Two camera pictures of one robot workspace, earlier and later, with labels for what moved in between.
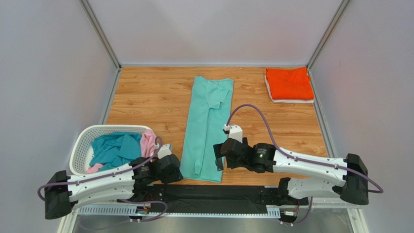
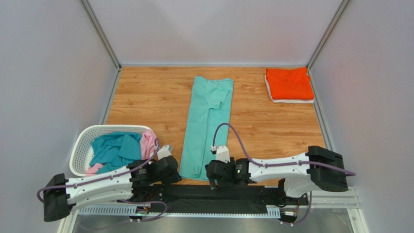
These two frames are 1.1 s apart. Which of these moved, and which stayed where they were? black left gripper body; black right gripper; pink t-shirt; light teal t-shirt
Moved: black right gripper
Stayed: pink t-shirt; light teal t-shirt; black left gripper body
